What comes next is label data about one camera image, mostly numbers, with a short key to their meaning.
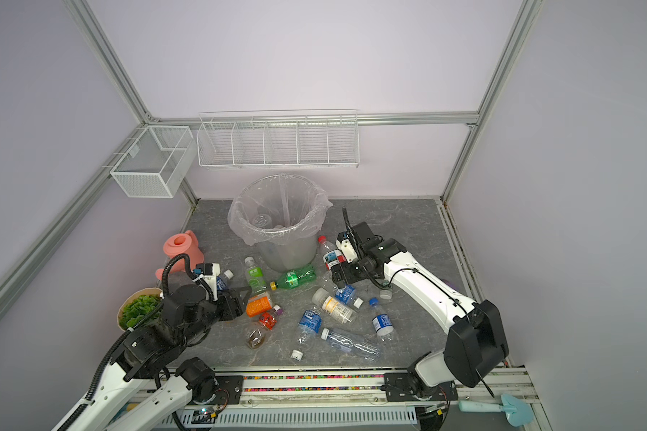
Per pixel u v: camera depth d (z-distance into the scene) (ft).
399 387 2.39
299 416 2.32
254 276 3.01
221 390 2.42
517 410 2.28
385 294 2.92
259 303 2.77
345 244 2.48
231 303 2.02
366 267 1.87
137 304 2.58
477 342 1.35
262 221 2.86
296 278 2.95
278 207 3.26
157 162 3.17
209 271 2.07
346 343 2.54
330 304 2.78
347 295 2.84
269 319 2.69
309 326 2.61
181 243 3.03
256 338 2.57
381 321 2.65
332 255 3.23
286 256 3.06
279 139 3.33
